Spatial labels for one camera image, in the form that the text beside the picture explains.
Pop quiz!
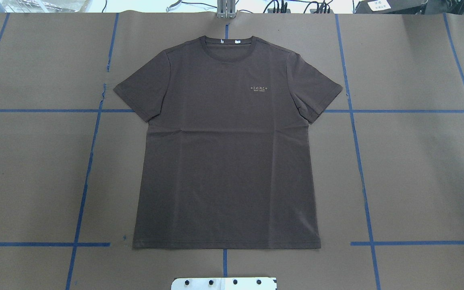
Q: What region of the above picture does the dark brown t-shirt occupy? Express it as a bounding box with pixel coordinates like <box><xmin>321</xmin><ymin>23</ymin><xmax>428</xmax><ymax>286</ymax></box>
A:
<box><xmin>114</xmin><ymin>35</ymin><xmax>343</xmax><ymax>249</ymax></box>

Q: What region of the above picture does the aluminium frame post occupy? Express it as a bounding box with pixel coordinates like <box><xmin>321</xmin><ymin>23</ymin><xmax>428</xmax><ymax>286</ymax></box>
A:
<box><xmin>217</xmin><ymin>0</ymin><xmax>237</xmax><ymax>19</ymax></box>

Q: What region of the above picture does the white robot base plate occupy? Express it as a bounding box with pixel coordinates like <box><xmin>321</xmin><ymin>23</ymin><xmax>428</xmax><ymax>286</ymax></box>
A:
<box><xmin>171</xmin><ymin>277</ymin><xmax>278</xmax><ymax>290</ymax></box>

